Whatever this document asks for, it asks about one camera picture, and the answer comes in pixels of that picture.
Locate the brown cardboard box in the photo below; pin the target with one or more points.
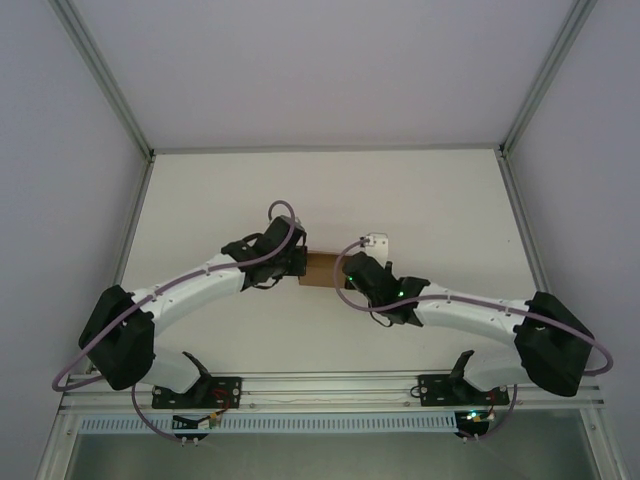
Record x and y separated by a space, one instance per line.
320 270

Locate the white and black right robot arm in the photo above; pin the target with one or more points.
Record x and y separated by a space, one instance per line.
550 340

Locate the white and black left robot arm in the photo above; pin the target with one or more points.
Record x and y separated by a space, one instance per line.
120 340

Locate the small electronics board green light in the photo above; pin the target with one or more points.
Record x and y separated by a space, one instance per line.
475 416

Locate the aluminium mounting rail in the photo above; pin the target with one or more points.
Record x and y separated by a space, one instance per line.
325 390

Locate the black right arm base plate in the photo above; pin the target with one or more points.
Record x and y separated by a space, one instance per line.
435 390

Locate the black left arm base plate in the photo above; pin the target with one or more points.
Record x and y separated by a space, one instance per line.
227 390

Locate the aluminium frame post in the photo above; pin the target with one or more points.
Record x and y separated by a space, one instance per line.
100 75
550 75

